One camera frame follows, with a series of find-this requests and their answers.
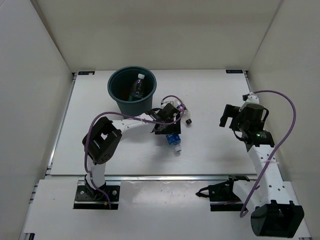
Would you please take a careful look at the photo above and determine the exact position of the left black table label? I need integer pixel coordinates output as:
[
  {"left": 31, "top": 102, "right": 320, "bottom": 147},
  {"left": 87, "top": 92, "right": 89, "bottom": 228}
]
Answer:
[{"left": 77, "top": 71, "right": 95, "bottom": 76}]

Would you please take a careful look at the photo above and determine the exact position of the clear bottle green label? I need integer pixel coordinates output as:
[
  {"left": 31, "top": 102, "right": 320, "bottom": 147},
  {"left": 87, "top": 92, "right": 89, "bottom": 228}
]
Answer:
[{"left": 128, "top": 73, "right": 145, "bottom": 102}]

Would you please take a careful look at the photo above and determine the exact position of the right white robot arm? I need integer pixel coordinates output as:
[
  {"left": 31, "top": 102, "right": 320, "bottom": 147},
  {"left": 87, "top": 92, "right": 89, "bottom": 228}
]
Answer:
[{"left": 219, "top": 103, "right": 305, "bottom": 239}]

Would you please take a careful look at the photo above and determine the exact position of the clear bottle blue label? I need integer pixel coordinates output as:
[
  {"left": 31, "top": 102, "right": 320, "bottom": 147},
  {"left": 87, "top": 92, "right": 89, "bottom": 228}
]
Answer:
[{"left": 165, "top": 133, "right": 182, "bottom": 156}]

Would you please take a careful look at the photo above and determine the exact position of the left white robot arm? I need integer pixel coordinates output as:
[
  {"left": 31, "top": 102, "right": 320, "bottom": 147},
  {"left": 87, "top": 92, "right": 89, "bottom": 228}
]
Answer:
[{"left": 82, "top": 101, "right": 186, "bottom": 200}]

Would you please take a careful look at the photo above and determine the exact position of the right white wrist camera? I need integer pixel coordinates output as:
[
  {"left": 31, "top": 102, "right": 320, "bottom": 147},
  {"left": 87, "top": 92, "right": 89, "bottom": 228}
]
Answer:
[{"left": 238, "top": 92, "right": 260, "bottom": 112}]

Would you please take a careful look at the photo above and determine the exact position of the right black table label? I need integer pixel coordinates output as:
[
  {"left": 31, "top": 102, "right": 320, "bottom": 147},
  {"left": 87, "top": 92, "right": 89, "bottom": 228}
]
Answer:
[{"left": 225, "top": 69, "right": 243, "bottom": 74}]

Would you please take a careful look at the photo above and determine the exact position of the black table label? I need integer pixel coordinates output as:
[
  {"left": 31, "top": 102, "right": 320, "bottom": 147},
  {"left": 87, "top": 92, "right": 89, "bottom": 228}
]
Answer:
[
  {"left": 225, "top": 69, "right": 243, "bottom": 74},
  {"left": 77, "top": 71, "right": 95, "bottom": 76}
]

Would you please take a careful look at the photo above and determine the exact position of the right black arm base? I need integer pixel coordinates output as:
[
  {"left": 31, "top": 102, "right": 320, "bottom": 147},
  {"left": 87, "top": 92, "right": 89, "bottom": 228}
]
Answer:
[{"left": 195, "top": 175, "right": 250, "bottom": 212}]

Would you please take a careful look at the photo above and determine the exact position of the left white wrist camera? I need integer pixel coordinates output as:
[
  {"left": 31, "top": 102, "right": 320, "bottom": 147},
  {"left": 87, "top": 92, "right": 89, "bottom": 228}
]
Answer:
[{"left": 160, "top": 99, "right": 178, "bottom": 109}]

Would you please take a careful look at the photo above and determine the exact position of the dark green plastic bin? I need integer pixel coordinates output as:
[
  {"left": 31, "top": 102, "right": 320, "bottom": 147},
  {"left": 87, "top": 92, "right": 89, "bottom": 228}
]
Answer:
[{"left": 107, "top": 66, "right": 157, "bottom": 116}]

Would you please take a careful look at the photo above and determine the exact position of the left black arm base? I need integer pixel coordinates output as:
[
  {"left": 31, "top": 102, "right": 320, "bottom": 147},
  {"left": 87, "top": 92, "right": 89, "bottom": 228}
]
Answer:
[{"left": 73, "top": 180, "right": 121, "bottom": 210}]

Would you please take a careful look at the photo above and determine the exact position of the clear Pepsi bottle black cap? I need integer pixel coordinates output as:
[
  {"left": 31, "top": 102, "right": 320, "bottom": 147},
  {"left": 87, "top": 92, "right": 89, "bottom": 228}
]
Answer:
[{"left": 173, "top": 99, "right": 192, "bottom": 126}]

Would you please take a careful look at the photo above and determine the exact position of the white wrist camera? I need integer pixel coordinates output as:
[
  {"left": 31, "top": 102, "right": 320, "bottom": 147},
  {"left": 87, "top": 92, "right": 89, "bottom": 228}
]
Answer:
[
  {"left": 160, "top": 99, "right": 178, "bottom": 109},
  {"left": 238, "top": 92, "right": 260, "bottom": 112}
]

